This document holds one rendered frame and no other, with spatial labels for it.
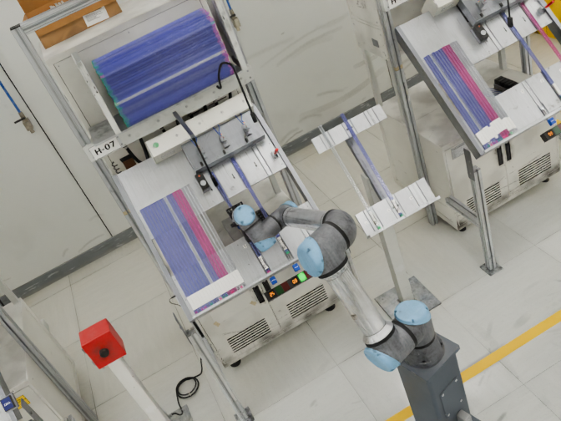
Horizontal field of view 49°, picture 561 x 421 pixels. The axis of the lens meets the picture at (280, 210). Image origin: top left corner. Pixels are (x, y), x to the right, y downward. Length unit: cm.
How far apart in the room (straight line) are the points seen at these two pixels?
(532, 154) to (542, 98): 57
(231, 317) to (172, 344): 66
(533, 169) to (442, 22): 104
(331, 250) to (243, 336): 130
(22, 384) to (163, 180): 109
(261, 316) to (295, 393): 41
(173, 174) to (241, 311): 78
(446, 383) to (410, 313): 36
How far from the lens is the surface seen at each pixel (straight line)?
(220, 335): 307
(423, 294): 324
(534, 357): 295
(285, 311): 314
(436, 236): 355
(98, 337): 265
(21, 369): 306
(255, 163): 267
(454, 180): 327
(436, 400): 238
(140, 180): 270
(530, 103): 303
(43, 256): 455
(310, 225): 214
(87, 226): 446
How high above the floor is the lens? 236
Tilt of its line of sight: 35 degrees down
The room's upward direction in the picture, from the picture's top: 23 degrees counter-clockwise
